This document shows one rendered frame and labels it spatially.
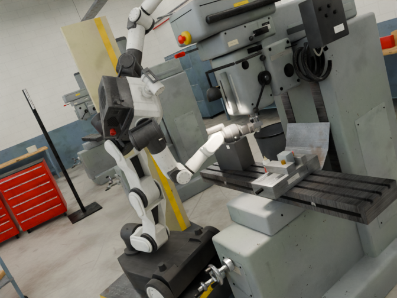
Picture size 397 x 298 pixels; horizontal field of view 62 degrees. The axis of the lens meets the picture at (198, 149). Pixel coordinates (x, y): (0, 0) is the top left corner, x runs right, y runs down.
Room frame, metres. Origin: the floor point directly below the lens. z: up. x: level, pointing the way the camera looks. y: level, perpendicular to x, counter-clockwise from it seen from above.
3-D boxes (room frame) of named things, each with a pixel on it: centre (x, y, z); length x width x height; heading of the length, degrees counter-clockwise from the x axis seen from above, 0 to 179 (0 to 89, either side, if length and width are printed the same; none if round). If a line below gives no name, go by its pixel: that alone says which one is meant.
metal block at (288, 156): (1.58, -0.40, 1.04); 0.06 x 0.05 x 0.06; 29
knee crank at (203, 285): (1.60, 0.20, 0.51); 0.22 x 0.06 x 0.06; 117
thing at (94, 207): (5.13, 2.10, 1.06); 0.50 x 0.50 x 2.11; 27
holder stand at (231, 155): (2.05, -0.20, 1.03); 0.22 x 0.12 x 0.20; 34
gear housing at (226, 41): (1.73, -0.37, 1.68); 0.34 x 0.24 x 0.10; 117
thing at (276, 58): (1.80, -0.51, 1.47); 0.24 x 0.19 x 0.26; 27
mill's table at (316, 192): (1.71, -0.33, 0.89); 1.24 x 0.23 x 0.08; 27
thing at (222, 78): (1.66, -0.23, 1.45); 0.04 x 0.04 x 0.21; 27
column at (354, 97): (1.99, -0.88, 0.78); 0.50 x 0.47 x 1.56; 117
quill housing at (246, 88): (1.72, -0.34, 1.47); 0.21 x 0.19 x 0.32; 27
